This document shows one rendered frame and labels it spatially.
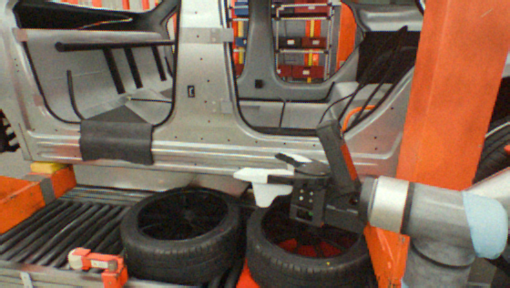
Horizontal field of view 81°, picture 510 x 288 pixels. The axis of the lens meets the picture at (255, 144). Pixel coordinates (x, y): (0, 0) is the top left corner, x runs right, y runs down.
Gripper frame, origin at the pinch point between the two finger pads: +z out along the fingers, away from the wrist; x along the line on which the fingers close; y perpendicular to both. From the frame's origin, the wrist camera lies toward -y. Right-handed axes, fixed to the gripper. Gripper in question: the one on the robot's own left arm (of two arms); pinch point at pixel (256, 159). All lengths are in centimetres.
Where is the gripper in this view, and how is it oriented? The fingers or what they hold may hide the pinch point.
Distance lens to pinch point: 53.2
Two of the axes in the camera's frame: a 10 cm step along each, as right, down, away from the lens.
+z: -8.7, -1.7, 4.7
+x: 4.9, -1.7, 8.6
